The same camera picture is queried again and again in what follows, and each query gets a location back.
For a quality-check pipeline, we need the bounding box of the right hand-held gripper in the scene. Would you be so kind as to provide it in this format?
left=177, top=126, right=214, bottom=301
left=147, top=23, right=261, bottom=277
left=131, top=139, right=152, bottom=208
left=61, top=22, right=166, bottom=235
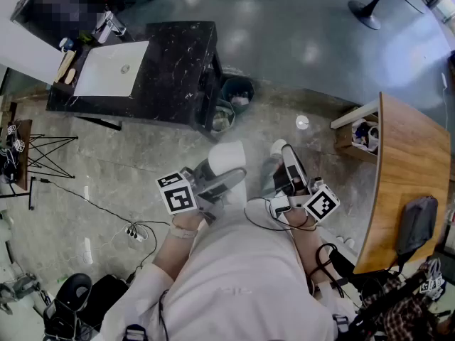
left=266, top=144, right=341, bottom=224

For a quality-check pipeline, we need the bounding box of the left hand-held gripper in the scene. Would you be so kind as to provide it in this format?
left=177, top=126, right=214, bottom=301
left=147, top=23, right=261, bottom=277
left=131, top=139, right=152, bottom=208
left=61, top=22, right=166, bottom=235
left=156, top=157, right=248, bottom=226

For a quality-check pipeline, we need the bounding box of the person's right forearm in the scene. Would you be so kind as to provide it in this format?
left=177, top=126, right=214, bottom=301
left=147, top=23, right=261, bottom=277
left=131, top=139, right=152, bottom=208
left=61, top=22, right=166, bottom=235
left=284, top=210, right=341, bottom=296

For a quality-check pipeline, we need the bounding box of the person's left forearm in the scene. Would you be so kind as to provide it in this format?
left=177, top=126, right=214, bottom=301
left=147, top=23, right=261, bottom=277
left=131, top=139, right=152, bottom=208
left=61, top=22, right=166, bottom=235
left=151, top=210, right=205, bottom=281

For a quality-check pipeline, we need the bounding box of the person's right hand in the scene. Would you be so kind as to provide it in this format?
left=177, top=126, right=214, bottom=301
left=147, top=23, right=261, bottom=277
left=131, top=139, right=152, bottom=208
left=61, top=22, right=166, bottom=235
left=291, top=178, right=309, bottom=196

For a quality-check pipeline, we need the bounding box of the person's jeans leg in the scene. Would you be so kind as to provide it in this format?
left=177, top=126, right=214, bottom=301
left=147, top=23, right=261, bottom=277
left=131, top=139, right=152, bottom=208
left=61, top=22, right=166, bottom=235
left=260, top=156, right=286, bottom=197

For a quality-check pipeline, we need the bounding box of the person's white shoe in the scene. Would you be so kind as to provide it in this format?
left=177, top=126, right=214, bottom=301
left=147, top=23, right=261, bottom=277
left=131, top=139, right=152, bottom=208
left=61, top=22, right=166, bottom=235
left=269, top=139, right=287, bottom=157

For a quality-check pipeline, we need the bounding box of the grey bin with bag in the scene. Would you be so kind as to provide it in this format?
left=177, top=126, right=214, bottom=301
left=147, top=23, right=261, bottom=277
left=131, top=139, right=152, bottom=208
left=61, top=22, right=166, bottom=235
left=212, top=99, right=237, bottom=133

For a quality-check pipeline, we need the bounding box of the pale band wristwatch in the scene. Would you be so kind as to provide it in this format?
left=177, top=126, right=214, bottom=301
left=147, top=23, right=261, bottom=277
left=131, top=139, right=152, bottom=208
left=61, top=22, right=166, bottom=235
left=168, top=224, right=198, bottom=240

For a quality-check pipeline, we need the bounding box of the wooden shelf box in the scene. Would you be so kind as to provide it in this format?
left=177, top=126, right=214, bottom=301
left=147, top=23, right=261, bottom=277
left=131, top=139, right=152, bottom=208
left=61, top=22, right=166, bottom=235
left=330, top=99, right=380, bottom=166

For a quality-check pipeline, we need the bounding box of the dark trash bin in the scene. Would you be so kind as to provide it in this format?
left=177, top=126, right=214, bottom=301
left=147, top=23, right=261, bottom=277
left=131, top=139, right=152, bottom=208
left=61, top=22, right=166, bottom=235
left=220, top=76, right=255, bottom=117

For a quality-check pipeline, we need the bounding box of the white power strip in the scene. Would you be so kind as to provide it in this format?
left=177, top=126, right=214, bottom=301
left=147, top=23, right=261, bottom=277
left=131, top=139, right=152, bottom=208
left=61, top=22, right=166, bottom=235
left=124, top=224, right=146, bottom=243

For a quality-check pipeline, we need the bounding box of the black marble vanity counter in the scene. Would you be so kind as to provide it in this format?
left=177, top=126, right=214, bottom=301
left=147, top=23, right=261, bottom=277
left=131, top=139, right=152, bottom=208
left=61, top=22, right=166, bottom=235
left=45, top=21, right=224, bottom=144

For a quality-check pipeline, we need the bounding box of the person's white shirt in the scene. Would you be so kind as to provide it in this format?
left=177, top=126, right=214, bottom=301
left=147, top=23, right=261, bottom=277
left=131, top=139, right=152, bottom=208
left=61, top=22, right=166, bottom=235
left=99, top=183, right=356, bottom=341

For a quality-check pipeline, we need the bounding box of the grey bag on table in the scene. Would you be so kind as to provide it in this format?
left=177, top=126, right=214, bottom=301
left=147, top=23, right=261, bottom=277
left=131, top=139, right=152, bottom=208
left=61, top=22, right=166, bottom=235
left=395, top=195, right=439, bottom=266

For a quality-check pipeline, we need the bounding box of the white sink basin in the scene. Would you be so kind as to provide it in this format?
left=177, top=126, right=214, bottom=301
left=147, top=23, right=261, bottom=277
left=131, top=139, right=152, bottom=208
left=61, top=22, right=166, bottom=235
left=73, top=40, right=151, bottom=98

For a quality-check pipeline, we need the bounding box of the black bag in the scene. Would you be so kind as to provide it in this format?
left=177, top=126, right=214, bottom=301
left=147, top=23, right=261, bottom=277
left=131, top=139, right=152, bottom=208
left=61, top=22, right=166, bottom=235
left=84, top=274, right=129, bottom=333

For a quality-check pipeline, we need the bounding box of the plaid cloth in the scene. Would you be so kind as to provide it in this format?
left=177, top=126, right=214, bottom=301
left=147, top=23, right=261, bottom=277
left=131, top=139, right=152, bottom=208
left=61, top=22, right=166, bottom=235
left=361, top=274, right=444, bottom=341

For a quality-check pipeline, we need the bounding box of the chrome faucet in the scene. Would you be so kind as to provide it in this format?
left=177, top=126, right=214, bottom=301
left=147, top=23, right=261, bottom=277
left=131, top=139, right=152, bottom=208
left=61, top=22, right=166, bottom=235
left=91, top=10, right=128, bottom=44

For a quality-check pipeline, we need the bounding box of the wooden tray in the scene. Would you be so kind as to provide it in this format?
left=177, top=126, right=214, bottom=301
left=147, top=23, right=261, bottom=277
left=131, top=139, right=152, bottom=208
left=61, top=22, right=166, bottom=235
left=53, top=49, right=78, bottom=85

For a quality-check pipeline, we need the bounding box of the small wooden side table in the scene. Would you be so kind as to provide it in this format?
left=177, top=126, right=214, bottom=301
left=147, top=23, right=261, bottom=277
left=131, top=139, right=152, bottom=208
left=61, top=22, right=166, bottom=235
left=0, top=118, right=33, bottom=193

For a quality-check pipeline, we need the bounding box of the black office chair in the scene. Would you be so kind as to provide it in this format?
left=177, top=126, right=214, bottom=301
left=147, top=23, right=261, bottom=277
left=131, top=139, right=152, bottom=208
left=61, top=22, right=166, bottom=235
left=42, top=272, right=94, bottom=341

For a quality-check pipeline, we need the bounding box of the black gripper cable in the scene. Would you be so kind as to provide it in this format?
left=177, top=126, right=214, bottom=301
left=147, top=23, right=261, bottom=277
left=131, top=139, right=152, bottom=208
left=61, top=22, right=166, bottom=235
left=242, top=196, right=318, bottom=233

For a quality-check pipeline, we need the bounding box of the black floor cable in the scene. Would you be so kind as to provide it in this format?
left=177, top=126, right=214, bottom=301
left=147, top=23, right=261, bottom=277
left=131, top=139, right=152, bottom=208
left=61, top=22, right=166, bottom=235
left=31, top=176, right=171, bottom=286

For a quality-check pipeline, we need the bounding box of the black wire frame stand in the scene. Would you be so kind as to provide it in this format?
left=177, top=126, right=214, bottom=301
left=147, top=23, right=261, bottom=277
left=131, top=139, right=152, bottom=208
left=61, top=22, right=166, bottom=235
left=26, top=133, right=80, bottom=180

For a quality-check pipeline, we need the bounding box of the black pedestal round table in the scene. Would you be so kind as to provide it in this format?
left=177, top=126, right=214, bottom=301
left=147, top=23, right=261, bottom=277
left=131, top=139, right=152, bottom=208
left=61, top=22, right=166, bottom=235
left=347, top=0, right=428, bottom=31

